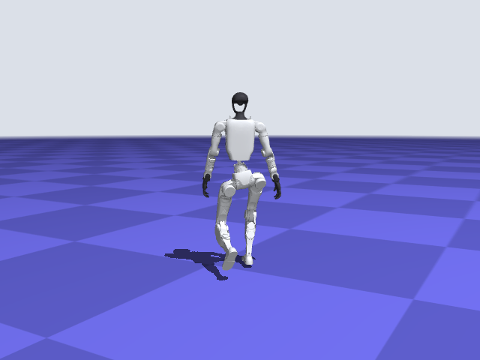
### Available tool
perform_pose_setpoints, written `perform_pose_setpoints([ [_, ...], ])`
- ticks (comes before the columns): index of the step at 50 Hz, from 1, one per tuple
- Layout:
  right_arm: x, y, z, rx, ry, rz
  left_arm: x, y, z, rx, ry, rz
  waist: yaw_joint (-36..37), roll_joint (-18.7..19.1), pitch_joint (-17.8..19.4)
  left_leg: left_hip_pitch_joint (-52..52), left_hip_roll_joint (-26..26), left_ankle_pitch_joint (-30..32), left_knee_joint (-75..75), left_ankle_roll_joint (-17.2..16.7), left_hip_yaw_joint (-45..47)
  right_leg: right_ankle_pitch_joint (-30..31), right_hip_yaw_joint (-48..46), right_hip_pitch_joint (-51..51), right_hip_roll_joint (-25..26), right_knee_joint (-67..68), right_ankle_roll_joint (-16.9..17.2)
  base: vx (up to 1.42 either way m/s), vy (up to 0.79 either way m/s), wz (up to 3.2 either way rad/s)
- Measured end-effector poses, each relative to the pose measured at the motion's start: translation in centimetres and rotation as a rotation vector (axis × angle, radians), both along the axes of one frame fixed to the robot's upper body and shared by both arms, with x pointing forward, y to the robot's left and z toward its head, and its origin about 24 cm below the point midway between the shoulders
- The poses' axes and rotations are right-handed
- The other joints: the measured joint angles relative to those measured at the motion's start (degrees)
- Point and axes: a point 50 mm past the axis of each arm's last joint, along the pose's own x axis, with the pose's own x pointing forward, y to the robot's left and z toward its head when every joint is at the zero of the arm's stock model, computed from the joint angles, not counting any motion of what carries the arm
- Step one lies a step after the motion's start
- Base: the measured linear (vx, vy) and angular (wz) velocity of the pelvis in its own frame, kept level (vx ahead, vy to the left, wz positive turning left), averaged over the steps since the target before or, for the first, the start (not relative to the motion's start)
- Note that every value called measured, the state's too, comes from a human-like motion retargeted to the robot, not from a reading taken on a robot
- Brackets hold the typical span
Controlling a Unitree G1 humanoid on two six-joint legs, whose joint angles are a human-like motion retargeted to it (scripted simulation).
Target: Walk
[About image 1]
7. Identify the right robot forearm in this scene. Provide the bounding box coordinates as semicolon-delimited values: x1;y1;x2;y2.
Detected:
265;150;279;180

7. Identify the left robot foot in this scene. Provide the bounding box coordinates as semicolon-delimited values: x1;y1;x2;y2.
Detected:
222;247;238;271

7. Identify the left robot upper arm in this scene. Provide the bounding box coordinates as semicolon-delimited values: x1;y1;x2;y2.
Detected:
209;121;227;157

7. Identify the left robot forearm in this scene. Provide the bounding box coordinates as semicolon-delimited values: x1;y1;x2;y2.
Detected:
204;147;216;178

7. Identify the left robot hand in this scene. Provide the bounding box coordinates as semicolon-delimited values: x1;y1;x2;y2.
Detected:
202;174;210;198

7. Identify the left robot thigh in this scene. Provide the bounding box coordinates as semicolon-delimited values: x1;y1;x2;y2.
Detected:
215;178;236;231

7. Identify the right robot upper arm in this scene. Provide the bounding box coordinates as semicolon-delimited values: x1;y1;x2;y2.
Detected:
254;121;272;158

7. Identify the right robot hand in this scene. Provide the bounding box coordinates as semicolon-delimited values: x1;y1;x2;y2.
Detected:
272;174;281;200

